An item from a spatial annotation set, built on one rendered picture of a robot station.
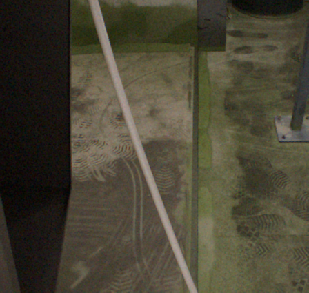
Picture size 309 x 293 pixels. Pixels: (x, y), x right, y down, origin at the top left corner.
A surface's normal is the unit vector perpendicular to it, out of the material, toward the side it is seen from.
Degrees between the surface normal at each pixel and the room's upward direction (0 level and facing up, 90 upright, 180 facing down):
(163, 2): 90
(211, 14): 90
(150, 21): 90
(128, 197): 0
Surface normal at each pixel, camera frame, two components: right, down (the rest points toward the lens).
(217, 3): -0.02, 0.68
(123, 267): -0.03, -0.73
